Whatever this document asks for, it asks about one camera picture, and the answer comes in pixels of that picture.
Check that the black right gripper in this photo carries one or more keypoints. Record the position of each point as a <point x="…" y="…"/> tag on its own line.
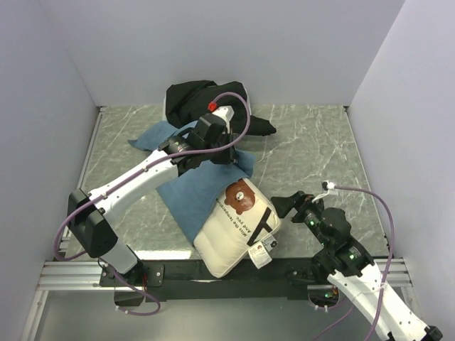
<point x="299" y="200"/>

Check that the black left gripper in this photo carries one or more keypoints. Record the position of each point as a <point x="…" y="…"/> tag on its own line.
<point x="229" y="158"/>

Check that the blue fabric pillowcase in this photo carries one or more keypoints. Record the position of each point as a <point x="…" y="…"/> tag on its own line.
<point x="191" y="197"/>

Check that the cream white pillow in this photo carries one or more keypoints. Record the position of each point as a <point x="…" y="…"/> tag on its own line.
<point x="242" y="224"/>

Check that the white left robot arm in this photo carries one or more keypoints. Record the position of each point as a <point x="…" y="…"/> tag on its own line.
<point x="174" y="152"/>

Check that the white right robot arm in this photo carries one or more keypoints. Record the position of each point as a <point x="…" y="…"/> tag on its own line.
<point x="346" y="264"/>

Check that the black cloth in basket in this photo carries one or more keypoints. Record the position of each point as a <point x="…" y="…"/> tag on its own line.
<point x="187" y="102"/>

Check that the white plastic basket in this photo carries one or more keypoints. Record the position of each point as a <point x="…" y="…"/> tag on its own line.
<point x="164" y="117"/>

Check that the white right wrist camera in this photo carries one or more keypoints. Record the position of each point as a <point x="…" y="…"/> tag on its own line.
<point x="328" y="188"/>

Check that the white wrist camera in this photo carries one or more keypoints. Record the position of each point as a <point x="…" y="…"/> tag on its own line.
<point x="224" y="112"/>
<point x="328" y="188"/>

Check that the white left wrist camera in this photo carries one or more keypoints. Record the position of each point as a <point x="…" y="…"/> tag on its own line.
<point x="224" y="112"/>

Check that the aluminium frame rail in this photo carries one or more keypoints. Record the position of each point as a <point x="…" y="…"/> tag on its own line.
<point x="178" y="275"/>

